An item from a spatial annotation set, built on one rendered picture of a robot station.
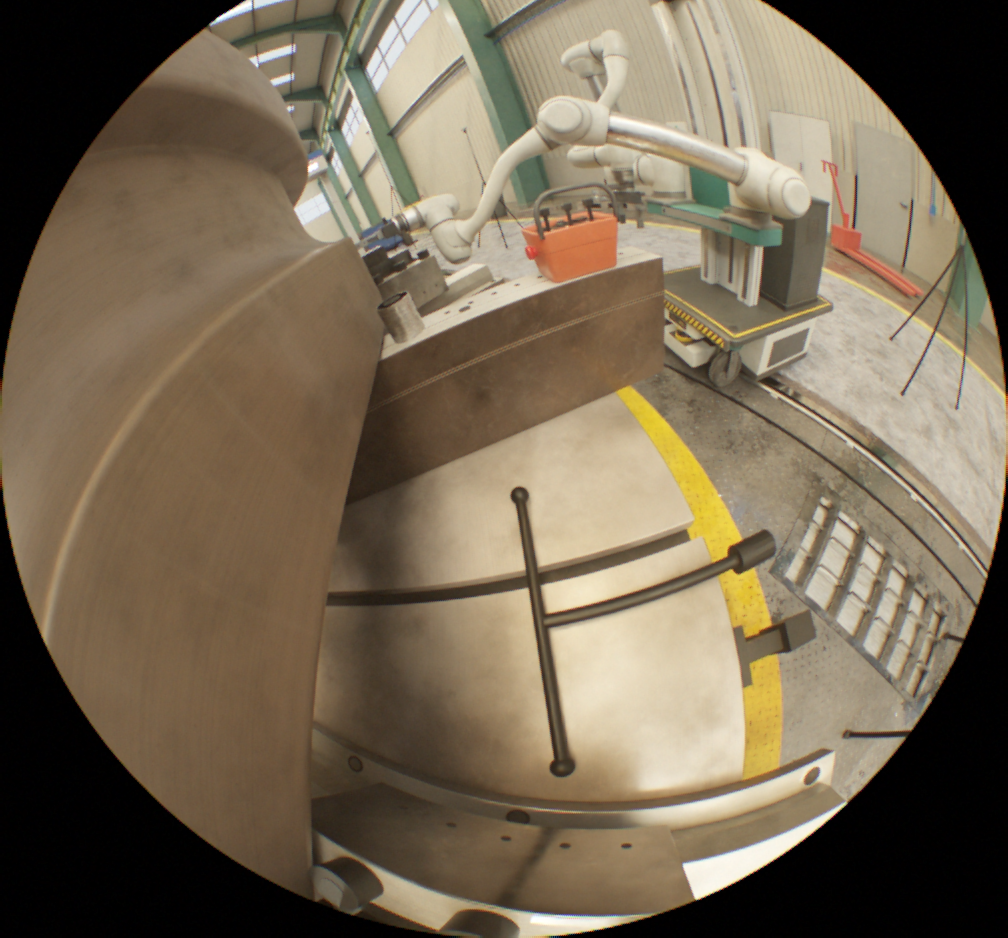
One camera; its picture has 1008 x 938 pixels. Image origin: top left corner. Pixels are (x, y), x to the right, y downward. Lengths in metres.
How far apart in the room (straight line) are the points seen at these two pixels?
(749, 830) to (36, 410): 1.01
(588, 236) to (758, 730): 1.33
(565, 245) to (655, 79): 7.18
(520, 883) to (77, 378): 0.65
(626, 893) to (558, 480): 0.79
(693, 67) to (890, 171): 5.37
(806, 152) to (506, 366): 5.95
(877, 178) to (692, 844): 6.83
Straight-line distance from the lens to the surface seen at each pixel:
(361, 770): 0.81
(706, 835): 0.69
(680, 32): 1.71
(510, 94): 10.23
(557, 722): 0.62
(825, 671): 1.20
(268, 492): 0.33
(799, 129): 6.24
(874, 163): 6.71
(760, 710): 1.08
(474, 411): 0.80
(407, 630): 0.76
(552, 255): 0.69
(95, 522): 0.27
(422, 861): 0.45
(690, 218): 1.40
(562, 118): 0.84
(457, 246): 1.13
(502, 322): 0.69
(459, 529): 0.78
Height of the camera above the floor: 0.95
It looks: 45 degrees down
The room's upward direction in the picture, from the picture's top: 24 degrees counter-clockwise
